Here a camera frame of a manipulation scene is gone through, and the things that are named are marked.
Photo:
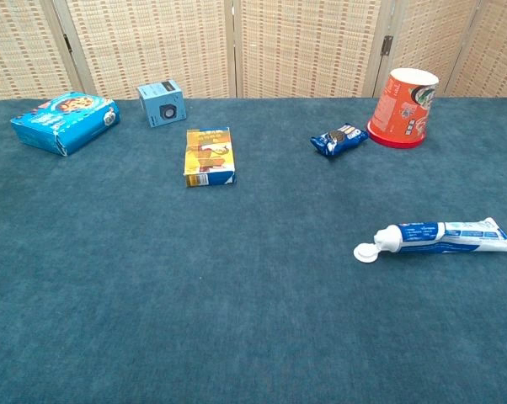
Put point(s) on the woven folding screen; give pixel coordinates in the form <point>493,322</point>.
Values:
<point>152,42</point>

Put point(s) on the dark blue cookie packet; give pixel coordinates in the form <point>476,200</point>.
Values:
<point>338,139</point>

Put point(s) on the red instant noodle cup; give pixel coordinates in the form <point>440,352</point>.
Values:
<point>405,109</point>

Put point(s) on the light blue cube box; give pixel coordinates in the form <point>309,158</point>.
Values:
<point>161,103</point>

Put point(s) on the blue table cloth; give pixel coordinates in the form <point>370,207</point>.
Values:
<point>236,294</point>

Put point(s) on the yellow snack box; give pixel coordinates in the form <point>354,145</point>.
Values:
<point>209,155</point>

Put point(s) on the blue white toothpaste tube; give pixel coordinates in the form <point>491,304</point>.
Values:
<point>430,240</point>

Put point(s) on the blue cookie box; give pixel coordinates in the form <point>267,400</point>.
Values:
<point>64,122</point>

